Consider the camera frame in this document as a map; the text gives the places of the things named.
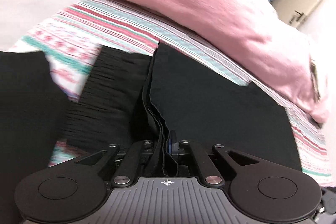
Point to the black cloth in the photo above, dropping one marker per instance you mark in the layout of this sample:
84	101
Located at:
26	113

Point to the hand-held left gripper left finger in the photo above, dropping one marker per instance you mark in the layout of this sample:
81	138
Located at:
146	151

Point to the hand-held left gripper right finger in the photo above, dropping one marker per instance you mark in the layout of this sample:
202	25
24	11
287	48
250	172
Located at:
172	145

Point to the black pants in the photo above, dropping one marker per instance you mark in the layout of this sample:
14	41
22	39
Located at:
210	113

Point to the patterned striped bed sheet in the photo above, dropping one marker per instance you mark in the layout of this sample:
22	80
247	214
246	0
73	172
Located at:
110	22

